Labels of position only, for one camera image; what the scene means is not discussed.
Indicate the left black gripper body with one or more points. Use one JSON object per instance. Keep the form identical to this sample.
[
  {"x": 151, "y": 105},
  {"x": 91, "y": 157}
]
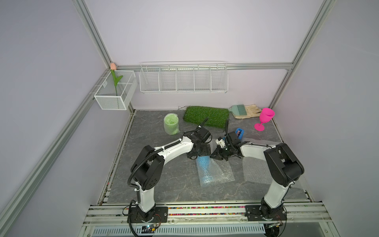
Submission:
[{"x": 203, "y": 150}]

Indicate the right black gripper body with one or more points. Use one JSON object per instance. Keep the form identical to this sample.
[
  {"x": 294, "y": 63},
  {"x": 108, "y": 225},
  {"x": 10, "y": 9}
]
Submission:
[{"x": 225, "y": 151}]

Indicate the blue plastic wine glass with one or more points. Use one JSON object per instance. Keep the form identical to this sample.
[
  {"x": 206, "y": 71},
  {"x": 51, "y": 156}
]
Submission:
[{"x": 207, "y": 171}]

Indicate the blue tape dispenser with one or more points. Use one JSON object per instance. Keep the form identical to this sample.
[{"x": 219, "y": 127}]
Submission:
[{"x": 239, "y": 132}]

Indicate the green plastic wine glass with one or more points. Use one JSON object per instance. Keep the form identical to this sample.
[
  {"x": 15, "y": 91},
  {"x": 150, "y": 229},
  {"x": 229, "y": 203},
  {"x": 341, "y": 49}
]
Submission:
[{"x": 171, "y": 122}]

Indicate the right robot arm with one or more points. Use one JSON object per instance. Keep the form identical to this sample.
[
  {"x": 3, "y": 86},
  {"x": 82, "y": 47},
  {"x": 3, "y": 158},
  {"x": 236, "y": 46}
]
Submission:
[{"x": 276, "y": 193}]

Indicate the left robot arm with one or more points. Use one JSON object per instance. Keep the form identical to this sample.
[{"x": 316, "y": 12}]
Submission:
[{"x": 148, "y": 167}]

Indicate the bubble wrap sheet stack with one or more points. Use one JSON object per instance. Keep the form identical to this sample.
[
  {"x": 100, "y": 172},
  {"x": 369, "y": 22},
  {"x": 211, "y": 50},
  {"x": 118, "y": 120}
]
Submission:
[{"x": 254, "y": 170}]

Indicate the pink plastic wine glass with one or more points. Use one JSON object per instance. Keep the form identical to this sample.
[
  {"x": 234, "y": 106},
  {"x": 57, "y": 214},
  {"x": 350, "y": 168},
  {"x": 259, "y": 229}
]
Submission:
[{"x": 266, "y": 116}]

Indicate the green artificial grass mat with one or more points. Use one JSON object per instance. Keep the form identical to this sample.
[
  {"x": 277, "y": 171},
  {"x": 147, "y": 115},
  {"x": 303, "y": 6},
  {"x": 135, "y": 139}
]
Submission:
[{"x": 217, "y": 117}]

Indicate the beige work glove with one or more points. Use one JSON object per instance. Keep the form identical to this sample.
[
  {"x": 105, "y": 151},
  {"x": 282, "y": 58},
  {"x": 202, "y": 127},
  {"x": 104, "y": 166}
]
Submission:
[{"x": 243, "y": 112}]

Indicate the white vent grille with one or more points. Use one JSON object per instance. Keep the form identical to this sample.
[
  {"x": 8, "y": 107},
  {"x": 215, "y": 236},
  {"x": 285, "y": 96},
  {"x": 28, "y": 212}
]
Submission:
[{"x": 180, "y": 230}]

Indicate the white mesh corner basket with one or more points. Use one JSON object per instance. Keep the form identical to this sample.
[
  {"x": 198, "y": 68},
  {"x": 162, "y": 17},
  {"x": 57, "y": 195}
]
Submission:
[{"x": 106, "y": 96}]

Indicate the artificial tulip flower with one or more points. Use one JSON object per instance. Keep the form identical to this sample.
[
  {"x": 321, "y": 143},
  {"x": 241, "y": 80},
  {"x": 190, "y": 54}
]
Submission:
[{"x": 116, "y": 78}]

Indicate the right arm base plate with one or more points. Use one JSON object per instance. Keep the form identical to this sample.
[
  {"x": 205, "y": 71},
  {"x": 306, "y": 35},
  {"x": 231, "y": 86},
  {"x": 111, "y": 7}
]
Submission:
[{"x": 265, "y": 213}]

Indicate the white wire wall basket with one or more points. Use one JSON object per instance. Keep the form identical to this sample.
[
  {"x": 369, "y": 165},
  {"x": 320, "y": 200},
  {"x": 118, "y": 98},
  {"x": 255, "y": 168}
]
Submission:
[{"x": 184, "y": 77}]

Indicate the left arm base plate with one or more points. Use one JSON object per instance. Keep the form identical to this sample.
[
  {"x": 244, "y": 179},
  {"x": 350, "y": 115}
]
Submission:
[{"x": 158, "y": 214}]

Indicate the aluminium front rail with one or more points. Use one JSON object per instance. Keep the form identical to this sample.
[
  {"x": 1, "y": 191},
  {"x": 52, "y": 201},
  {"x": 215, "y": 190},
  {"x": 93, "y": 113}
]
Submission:
[{"x": 214, "y": 213}]

